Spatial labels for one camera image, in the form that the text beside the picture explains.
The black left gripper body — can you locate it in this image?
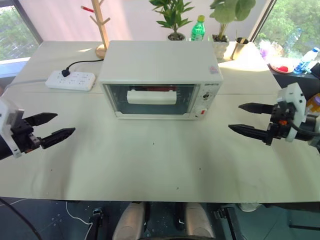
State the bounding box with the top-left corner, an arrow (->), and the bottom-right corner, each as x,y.
10,117 -> 42,154

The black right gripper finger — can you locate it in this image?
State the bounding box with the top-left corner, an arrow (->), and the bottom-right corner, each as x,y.
227,123 -> 271,145
237,102 -> 276,116

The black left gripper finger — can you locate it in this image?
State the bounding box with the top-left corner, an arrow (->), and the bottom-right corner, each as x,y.
26,112 -> 59,127
39,127 -> 77,150

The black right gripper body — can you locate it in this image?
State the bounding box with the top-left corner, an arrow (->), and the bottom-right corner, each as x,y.
264,100 -> 297,147

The white toaster oven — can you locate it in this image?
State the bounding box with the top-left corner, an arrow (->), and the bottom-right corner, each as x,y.
99,40 -> 224,121

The yellow and purple package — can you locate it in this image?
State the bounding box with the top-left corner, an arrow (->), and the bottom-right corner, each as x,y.
306,92 -> 320,115

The dish with red item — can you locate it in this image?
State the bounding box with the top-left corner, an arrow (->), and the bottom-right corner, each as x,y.
268,62 -> 295,75

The white power strip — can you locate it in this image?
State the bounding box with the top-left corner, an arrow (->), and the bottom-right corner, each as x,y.
44,70 -> 97,92

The purple object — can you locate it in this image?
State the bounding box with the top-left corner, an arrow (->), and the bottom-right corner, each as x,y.
258,40 -> 285,60

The gold cup with stick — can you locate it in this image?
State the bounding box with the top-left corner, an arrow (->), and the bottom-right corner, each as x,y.
232,30 -> 250,61

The plastic bottle with blue cap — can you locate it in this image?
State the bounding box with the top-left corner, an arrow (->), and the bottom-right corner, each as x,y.
293,47 -> 320,75

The white cup under table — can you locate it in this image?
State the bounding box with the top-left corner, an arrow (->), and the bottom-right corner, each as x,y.
238,202 -> 261,213

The green plastic bottle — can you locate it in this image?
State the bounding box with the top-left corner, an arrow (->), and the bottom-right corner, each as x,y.
190,15 -> 207,42

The large-leaved plant in white pot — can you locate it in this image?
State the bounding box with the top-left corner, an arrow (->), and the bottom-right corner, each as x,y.
209,0 -> 257,61

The silver rounded shape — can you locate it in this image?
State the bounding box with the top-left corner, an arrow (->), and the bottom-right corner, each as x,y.
184,202 -> 217,240
112,202 -> 146,240

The wooden coat rack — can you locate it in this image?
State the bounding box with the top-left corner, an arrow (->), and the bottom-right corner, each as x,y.
87,0 -> 112,60

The small-leaved potted plant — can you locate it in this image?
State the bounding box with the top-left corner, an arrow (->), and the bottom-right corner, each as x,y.
149,0 -> 194,42

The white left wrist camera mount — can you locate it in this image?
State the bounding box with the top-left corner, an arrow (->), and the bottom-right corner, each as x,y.
0,96 -> 25,159

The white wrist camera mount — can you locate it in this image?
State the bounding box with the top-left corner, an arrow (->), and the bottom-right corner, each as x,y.
0,96 -> 25,159
275,82 -> 308,144

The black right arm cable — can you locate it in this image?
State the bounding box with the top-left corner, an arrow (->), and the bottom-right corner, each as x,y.
286,120 -> 320,137

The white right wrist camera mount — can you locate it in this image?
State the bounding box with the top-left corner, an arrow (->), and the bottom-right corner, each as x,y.
275,82 -> 308,144

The grey power strip cable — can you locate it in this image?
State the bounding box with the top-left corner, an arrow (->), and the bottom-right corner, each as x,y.
4,78 -> 49,91

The black plug with cable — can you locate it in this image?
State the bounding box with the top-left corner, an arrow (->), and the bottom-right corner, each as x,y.
61,59 -> 105,78

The black floor cable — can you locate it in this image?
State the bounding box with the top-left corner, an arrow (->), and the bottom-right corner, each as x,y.
0,197 -> 39,240

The white floor cable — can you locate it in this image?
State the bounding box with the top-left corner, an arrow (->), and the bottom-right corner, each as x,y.
65,201 -> 94,240

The black table leg bracket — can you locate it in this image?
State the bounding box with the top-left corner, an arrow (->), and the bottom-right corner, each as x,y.
213,203 -> 241,240
91,208 -> 110,240

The glass oven door with handle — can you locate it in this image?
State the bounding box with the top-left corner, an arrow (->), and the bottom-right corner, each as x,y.
102,83 -> 202,115

